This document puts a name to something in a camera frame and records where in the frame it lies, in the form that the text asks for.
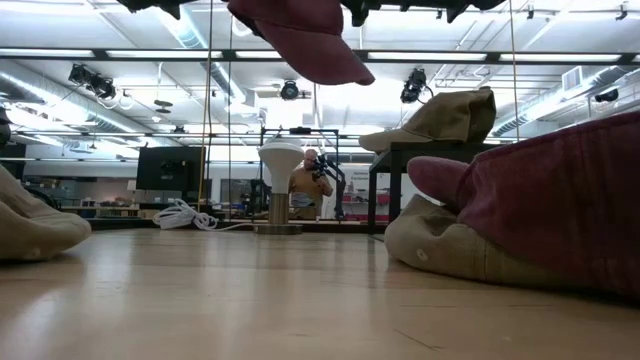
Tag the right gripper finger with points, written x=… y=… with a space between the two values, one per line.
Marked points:
x=361 y=12

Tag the maroon baseball cap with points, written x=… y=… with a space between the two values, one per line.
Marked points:
x=310 y=45
x=550 y=200

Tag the tan baseball cap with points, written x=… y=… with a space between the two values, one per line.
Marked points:
x=440 y=245
x=445 y=120
x=40 y=230

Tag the black background robot arm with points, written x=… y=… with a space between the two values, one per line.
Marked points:
x=336 y=180

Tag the black ceiling spotlight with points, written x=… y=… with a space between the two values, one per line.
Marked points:
x=92 y=82
x=289 y=90
x=414 y=86
x=606 y=95

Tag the black perforated metal stand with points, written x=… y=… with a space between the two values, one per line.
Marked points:
x=395 y=165

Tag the large black monitor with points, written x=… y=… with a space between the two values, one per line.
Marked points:
x=170 y=167

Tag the white mushroom lamp brass base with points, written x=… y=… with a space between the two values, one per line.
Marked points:
x=281 y=160

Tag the person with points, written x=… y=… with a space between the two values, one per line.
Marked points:
x=305 y=187

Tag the cluttered background workbench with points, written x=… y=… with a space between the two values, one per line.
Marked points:
x=100 y=207

